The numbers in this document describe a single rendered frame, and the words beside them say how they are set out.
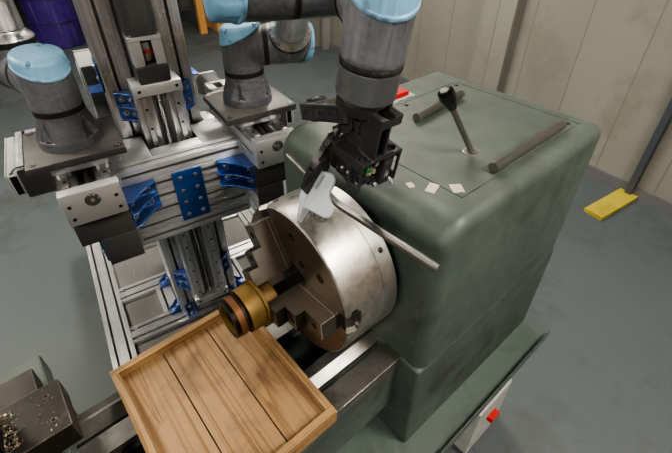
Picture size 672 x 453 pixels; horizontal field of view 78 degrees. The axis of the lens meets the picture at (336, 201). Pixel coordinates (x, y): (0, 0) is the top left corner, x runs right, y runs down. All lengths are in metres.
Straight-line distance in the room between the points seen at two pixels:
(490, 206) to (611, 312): 1.83
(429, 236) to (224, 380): 0.51
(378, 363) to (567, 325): 1.54
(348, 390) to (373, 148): 0.57
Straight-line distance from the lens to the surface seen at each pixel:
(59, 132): 1.23
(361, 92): 0.49
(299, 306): 0.75
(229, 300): 0.77
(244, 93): 1.30
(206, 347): 1.01
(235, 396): 0.93
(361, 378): 0.95
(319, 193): 0.58
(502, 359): 1.45
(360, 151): 0.54
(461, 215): 0.73
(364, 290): 0.73
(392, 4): 0.45
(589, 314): 2.49
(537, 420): 2.04
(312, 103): 0.59
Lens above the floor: 1.69
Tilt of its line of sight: 37 degrees down
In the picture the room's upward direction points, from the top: straight up
